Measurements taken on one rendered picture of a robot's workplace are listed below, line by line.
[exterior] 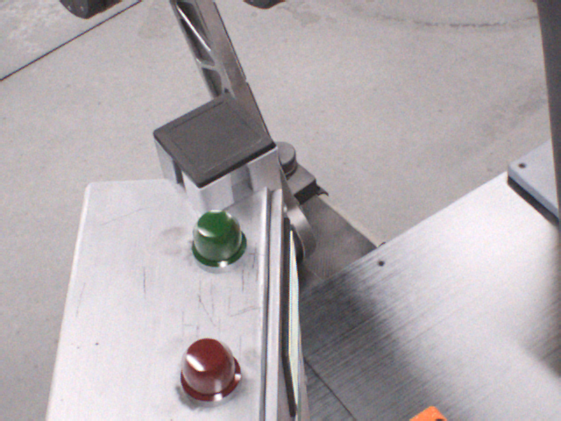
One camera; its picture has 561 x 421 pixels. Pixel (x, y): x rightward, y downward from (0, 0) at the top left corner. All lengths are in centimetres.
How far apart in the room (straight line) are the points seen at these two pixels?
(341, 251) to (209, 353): 163
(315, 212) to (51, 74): 102
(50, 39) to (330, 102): 80
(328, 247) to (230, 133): 156
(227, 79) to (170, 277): 132
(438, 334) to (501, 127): 142
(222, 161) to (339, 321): 76
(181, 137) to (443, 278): 80
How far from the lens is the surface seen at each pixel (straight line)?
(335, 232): 210
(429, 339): 125
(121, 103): 277
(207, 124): 53
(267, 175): 53
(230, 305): 49
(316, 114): 266
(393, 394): 121
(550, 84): 58
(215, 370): 45
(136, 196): 54
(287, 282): 52
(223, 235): 49
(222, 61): 180
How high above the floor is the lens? 187
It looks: 49 degrees down
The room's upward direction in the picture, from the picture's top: 7 degrees counter-clockwise
